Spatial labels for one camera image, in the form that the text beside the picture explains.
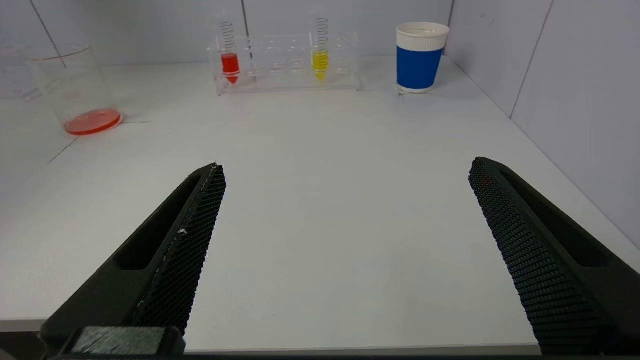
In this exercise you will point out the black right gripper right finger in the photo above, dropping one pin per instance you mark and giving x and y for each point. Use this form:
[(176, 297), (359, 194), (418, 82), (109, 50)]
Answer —
[(555, 270)]

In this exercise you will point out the blue white paper cup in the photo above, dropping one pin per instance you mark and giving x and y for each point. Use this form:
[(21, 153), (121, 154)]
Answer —
[(419, 67)]

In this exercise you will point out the test tube with yellow liquid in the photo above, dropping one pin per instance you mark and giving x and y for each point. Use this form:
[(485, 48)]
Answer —
[(320, 62)]

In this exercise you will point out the test tube with red liquid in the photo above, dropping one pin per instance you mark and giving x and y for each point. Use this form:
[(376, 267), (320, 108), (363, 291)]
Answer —
[(230, 65)]

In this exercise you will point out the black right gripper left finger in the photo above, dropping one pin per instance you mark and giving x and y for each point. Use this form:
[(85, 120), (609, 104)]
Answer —
[(170, 260)]

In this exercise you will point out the clear acrylic test tube rack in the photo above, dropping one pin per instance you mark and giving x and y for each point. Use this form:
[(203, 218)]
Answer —
[(285, 65)]

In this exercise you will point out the clear glass beaker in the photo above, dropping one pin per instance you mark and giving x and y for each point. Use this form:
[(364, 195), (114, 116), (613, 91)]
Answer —
[(90, 120)]

